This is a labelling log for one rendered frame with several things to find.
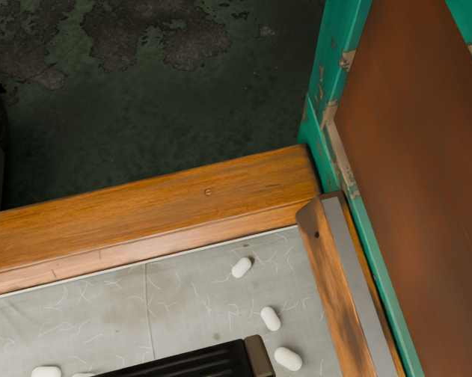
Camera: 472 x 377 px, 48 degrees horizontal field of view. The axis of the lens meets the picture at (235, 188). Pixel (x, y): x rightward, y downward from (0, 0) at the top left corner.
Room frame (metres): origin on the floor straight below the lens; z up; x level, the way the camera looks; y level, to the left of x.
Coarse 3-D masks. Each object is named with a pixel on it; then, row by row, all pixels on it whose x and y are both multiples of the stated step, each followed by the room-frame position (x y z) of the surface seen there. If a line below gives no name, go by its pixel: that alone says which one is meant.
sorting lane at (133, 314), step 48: (240, 240) 0.22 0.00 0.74; (288, 240) 0.22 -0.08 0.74; (48, 288) 0.16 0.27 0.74; (96, 288) 0.15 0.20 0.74; (144, 288) 0.15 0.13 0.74; (192, 288) 0.15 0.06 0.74; (240, 288) 0.15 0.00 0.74; (288, 288) 0.15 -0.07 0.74; (0, 336) 0.09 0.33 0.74; (48, 336) 0.09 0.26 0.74; (96, 336) 0.09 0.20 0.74; (144, 336) 0.09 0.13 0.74; (192, 336) 0.08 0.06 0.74; (240, 336) 0.08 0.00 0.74; (288, 336) 0.08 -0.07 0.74
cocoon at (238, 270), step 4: (240, 260) 0.18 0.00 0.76; (244, 260) 0.18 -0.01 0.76; (248, 260) 0.18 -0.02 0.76; (236, 264) 0.18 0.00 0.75; (240, 264) 0.18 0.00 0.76; (244, 264) 0.18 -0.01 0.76; (248, 264) 0.18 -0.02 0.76; (236, 268) 0.17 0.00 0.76; (240, 268) 0.17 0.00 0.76; (244, 268) 0.17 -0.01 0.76; (248, 268) 0.17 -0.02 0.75; (232, 272) 0.17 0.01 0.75; (236, 272) 0.17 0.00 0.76; (240, 272) 0.17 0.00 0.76; (244, 272) 0.17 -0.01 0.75; (236, 276) 0.16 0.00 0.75; (240, 276) 0.16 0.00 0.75
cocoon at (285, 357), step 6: (282, 348) 0.06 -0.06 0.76; (276, 354) 0.06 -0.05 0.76; (282, 354) 0.06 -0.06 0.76; (288, 354) 0.06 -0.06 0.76; (294, 354) 0.06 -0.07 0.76; (276, 360) 0.05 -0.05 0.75; (282, 360) 0.05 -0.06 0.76; (288, 360) 0.05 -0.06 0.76; (294, 360) 0.05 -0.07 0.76; (300, 360) 0.05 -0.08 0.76; (288, 366) 0.04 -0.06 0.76; (294, 366) 0.04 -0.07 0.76; (300, 366) 0.04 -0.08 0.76
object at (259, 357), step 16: (256, 336) 0.05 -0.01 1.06; (192, 352) 0.04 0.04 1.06; (208, 352) 0.04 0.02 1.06; (224, 352) 0.03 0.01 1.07; (240, 352) 0.03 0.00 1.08; (256, 352) 0.03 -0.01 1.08; (128, 368) 0.03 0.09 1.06; (144, 368) 0.02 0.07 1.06; (160, 368) 0.02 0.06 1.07; (176, 368) 0.02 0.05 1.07; (192, 368) 0.02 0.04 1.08; (208, 368) 0.02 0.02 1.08; (224, 368) 0.02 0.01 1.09; (240, 368) 0.02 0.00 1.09; (256, 368) 0.02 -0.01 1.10; (272, 368) 0.02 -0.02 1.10
